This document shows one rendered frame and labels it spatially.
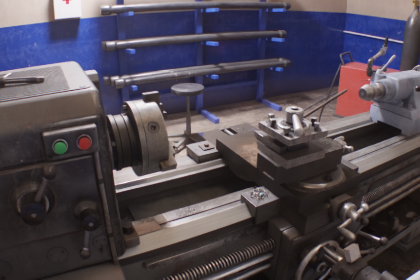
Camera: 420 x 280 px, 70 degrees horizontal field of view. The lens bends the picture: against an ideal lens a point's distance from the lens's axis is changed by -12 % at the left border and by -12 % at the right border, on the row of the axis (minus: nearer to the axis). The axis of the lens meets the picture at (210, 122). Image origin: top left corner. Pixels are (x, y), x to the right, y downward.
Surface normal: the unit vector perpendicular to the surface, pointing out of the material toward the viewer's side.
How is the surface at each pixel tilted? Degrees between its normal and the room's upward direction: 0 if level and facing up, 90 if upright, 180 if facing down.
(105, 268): 0
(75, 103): 45
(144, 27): 90
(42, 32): 90
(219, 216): 36
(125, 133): 51
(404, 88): 86
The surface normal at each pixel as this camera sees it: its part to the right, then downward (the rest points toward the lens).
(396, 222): 0.00, -0.93
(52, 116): 0.33, -0.44
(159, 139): 0.46, 0.07
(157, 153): 0.47, 0.35
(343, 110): -0.66, 0.27
